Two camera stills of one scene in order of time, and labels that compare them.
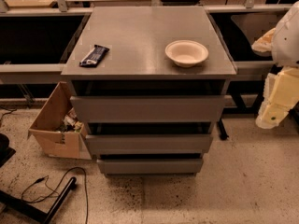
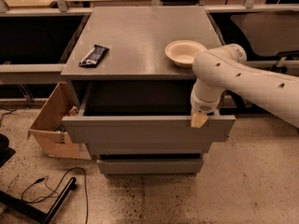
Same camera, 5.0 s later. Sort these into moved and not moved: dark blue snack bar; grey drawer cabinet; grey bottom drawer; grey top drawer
Moved: grey top drawer
Not moved: grey drawer cabinet; dark blue snack bar; grey bottom drawer
